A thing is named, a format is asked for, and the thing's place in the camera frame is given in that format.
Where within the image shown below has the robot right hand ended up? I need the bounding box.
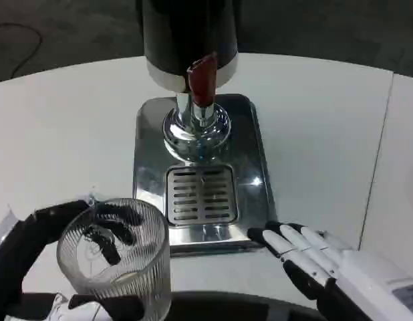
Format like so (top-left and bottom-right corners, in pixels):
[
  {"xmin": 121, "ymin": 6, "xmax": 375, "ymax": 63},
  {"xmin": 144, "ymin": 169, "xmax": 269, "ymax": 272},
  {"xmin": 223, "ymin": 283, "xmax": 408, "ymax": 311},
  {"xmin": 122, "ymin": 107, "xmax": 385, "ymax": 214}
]
[{"xmin": 247, "ymin": 221, "xmax": 413, "ymax": 321}]

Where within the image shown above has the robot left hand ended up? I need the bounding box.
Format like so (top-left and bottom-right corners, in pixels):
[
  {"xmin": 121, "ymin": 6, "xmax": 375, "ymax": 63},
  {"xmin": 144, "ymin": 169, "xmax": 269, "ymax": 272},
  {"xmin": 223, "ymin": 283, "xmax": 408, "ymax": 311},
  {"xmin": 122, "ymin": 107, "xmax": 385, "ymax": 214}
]
[{"xmin": 0, "ymin": 199, "xmax": 146, "ymax": 321}]

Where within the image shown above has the clear ribbed glass cup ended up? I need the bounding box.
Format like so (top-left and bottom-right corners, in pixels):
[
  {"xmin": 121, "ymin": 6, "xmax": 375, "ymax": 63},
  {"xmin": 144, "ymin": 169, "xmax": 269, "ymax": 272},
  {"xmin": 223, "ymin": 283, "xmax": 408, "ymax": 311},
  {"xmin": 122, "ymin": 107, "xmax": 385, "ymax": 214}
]
[{"xmin": 55, "ymin": 197, "xmax": 171, "ymax": 321}]

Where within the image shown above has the steel drip tray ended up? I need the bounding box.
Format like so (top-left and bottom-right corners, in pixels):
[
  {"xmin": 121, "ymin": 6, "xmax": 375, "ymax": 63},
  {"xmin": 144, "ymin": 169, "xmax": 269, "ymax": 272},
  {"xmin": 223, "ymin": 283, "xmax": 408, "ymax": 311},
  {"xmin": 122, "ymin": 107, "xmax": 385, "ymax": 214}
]
[{"xmin": 132, "ymin": 94, "xmax": 277, "ymax": 257}]

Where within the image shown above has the slotted steel tray grid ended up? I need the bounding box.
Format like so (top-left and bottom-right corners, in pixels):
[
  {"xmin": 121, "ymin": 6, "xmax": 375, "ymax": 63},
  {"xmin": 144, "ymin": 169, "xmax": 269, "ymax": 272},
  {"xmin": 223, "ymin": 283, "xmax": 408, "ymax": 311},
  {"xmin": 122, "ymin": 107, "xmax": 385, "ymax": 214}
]
[{"xmin": 165, "ymin": 165, "xmax": 239, "ymax": 225}]

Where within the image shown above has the black drink dispenser chrome stand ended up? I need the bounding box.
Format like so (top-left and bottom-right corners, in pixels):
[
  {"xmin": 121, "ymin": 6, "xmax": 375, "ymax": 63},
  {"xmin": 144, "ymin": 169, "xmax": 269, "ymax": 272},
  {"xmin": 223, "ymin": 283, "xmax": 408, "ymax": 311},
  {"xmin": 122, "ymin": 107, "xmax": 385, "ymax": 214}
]
[{"xmin": 135, "ymin": 0, "xmax": 240, "ymax": 165}]

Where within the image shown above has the thin black floor cable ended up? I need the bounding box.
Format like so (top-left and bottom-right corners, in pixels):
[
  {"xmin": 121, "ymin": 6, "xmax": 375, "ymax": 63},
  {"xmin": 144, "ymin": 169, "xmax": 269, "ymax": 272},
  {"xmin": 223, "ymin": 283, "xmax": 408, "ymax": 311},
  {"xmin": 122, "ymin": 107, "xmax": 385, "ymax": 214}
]
[{"xmin": 0, "ymin": 22, "xmax": 43, "ymax": 77}]

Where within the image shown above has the dark red tap handle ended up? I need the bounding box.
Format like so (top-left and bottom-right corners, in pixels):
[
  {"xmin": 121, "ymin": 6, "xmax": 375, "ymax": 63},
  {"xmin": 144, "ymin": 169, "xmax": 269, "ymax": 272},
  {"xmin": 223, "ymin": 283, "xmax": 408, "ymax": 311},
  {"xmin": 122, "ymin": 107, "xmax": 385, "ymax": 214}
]
[{"xmin": 186, "ymin": 51, "xmax": 218, "ymax": 108}]

